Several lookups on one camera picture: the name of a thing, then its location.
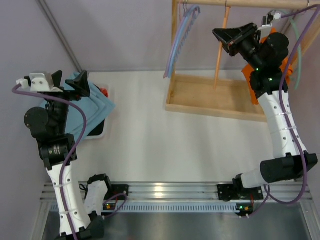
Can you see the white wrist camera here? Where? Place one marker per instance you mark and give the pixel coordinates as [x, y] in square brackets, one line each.
[42, 82]
[268, 19]

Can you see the orange hanger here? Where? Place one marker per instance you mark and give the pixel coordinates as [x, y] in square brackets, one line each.
[219, 55]

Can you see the grey corner wall profile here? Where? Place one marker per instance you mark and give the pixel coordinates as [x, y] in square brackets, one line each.
[44, 7]

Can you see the green hanger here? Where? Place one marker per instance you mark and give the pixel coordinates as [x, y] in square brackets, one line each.
[298, 68]

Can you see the wooden clothes rack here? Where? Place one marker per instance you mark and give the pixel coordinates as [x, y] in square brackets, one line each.
[193, 94]

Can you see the grey slotted cable duct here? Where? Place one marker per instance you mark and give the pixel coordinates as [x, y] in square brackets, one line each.
[178, 207]

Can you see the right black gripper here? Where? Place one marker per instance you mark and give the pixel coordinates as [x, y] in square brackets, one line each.
[242, 41]

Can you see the orange garment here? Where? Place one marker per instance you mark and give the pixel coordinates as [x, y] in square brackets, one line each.
[248, 70]

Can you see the blue hanger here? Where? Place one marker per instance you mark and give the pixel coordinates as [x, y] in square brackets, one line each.
[177, 42]

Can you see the red white garment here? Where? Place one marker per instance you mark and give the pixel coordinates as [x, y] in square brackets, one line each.
[104, 91]

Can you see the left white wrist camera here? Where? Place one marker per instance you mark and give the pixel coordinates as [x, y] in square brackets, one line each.
[42, 82]

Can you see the white plastic basket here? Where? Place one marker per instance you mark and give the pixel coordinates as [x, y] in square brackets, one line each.
[107, 125]

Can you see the light blue trousers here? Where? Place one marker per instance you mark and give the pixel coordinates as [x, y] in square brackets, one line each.
[71, 111]

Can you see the pink hanger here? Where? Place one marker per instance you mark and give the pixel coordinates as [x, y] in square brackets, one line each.
[190, 16]

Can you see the purple hanger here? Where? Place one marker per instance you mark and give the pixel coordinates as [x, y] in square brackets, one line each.
[172, 45]

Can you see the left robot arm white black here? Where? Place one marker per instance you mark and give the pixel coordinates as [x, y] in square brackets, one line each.
[80, 216]

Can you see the black garment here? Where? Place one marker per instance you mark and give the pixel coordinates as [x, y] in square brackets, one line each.
[98, 130]

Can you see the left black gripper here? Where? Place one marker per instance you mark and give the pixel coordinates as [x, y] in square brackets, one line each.
[67, 90]

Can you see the aluminium mounting rail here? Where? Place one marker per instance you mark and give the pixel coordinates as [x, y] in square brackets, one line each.
[193, 191]

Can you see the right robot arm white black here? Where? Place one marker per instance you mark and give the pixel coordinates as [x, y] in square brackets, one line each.
[291, 159]

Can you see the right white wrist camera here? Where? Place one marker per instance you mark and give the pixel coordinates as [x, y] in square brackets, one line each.
[268, 19]

